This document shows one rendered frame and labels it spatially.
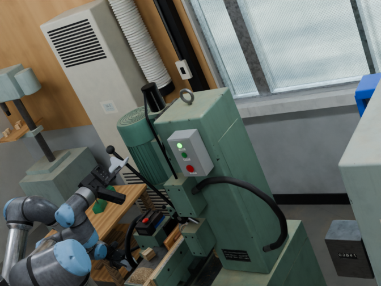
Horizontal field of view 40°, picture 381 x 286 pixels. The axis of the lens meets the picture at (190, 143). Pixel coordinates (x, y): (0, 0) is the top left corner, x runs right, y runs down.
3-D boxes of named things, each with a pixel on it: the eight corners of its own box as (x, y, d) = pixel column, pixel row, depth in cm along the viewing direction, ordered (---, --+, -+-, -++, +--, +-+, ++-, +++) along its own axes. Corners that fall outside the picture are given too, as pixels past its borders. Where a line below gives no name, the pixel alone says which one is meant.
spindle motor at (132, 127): (162, 167, 230) (131, 106, 217) (193, 165, 219) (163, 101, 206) (140, 191, 218) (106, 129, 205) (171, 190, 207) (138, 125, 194)
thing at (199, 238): (203, 240, 211) (192, 217, 206) (217, 241, 206) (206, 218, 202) (191, 256, 204) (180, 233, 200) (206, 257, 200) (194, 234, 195)
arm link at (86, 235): (73, 245, 197) (60, 223, 193) (100, 232, 197) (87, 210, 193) (72, 256, 190) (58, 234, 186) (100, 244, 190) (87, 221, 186)
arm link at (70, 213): (60, 230, 188) (49, 211, 184) (79, 210, 195) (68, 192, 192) (74, 231, 183) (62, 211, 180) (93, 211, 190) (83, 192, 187)
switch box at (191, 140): (192, 167, 189) (175, 130, 183) (214, 166, 183) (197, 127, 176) (183, 177, 185) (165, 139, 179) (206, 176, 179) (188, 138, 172)
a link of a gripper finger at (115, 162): (119, 147, 199) (102, 165, 198) (130, 158, 199) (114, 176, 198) (119, 148, 202) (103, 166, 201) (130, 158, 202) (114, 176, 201)
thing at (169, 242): (189, 226, 235) (184, 216, 233) (191, 226, 234) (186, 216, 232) (169, 252, 224) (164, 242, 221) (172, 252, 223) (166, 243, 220)
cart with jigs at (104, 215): (121, 238, 430) (85, 175, 405) (176, 238, 397) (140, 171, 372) (73, 297, 384) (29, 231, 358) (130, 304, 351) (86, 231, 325)
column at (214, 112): (246, 233, 230) (183, 92, 202) (291, 236, 217) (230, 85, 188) (223, 269, 215) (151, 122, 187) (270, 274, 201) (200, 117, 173)
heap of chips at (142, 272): (138, 268, 223) (135, 263, 222) (160, 270, 215) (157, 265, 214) (127, 282, 217) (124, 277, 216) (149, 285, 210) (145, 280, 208)
